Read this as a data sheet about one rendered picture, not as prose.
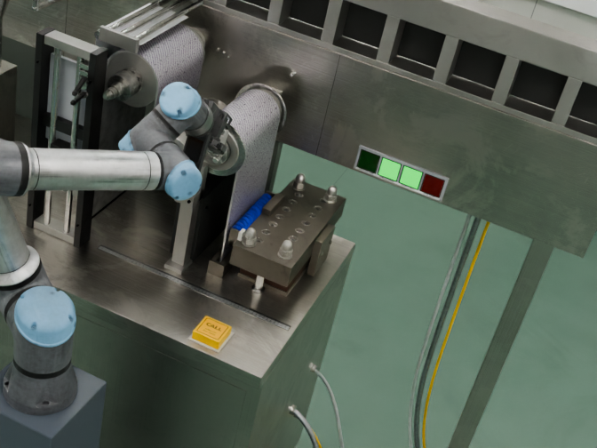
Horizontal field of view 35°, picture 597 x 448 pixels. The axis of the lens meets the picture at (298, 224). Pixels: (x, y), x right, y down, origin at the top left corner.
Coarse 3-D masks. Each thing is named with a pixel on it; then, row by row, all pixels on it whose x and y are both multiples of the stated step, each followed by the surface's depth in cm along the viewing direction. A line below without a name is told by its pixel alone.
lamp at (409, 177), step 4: (404, 168) 248; (408, 168) 248; (404, 172) 249; (408, 172) 248; (412, 172) 248; (416, 172) 247; (420, 172) 247; (404, 176) 249; (408, 176) 249; (412, 176) 248; (416, 176) 248; (420, 176) 247; (400, 180) 250; (404, 180) 250; (408, 180) 249; (412, 180) 249; (416, 180) 248; (408, 184) 250; (412, 184) 249; (416, 184) 249
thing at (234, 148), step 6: (276, 102) 245; (222, 132) 225; (228, 132) 225; (228, 138) 225; (234, 144) 225; (234, 150) 226; (234, 156) 227; (228, 162) 228; (234, 162) 227; (216, 168) 230; (222, 168) 230; (228, 168) 229
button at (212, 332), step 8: (208, 320) 226; (216, 320) 226; (200, 328) 223; (208, 328) 223; (216, 328) 224; (224, 328) 225; (192, 336) 222; (200, 336) 221; (208, 336) 221; (216, 336) 222; (224, 336) 222; (208, 344) 222; (216, 344) 221
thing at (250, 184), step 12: (264, 156) 245; (252, 168) 240; (264, 168) 249; (240, 180) 234; (252, 180) 244; (264, 180) 254; (240, 192) 238; (252, 192) 248; (264, 192) 258; (240, 204) 242; (252, 204) 252; (228, 216) 237; (240, 216) 245; (228, 228) 240
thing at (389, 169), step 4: (384, 160) 249; (388, 160) 249; (384, 164) 250; (388, 164) 249; (392, 164) 249; (396, 164) 249; (400, 164) 248; (380, 168) 251; (384, 168) 250; (388, 168) 250; (392, 168) 250; (396, 168) 249; (380, 172) 251; (384, 172) 251; (388, 172) 251; (392, 172) 250; (396, 172) 250; (388, 176) 251; (392, 176) 251; (396, 176) 250
